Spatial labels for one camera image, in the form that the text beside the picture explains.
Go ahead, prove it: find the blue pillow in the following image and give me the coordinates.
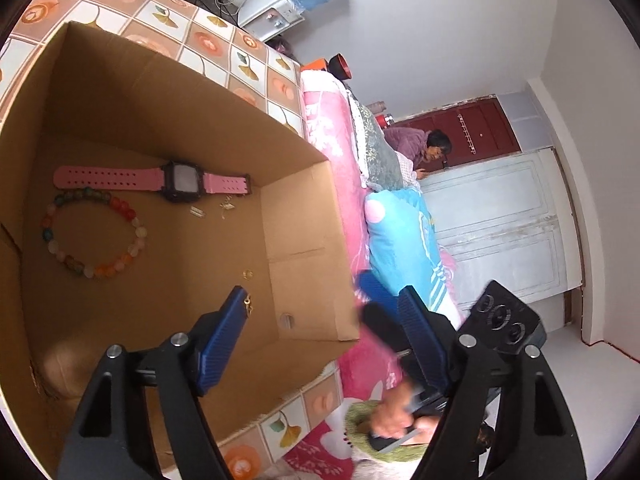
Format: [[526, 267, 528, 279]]
[[364, 187, 462, 322]]

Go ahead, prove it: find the multicoloured bead bracelet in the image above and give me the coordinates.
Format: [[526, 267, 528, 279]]
[[41, 186, 149, 281]]

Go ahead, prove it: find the grey patterned pillow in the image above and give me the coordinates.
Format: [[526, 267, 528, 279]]
[[347, 92, 417, 194]]

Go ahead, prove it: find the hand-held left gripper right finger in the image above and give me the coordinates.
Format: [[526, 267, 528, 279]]
[[398, 284, 587, 480]]

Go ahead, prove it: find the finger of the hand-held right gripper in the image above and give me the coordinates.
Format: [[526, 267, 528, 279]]
[[356, 270, 401, 306], [359, 301, 408, 353]]

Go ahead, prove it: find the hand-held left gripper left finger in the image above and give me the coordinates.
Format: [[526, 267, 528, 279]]
[[57, 286, 249, 480]]

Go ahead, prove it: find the person's right hand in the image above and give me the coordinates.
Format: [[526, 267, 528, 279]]
[[372, 377, 426, 442]]

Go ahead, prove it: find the white water dispenser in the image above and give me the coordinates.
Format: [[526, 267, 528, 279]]
[[237, 0, 306, 42]]

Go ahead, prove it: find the pink strap digital watch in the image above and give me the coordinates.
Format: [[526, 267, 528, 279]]
[[53, 160, 252, 205]]

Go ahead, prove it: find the brown cardboard box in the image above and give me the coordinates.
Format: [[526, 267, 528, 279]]
[[0, 21, 362, 479]]

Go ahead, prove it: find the red bowl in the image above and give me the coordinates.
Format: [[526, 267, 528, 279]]
[[327, 52, 357, 81]]

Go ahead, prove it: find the person's right forearm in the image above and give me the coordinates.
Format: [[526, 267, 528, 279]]
[[344, 400, 437, 467]]

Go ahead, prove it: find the white wardrobe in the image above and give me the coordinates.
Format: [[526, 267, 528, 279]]
[[417, 147, 587, 335]]

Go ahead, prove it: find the pink floral blanket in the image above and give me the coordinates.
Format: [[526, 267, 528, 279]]
[[282, 69, 482, 480]]

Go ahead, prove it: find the red door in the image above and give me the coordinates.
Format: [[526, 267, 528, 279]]
[[392, 96, 522, 169]]

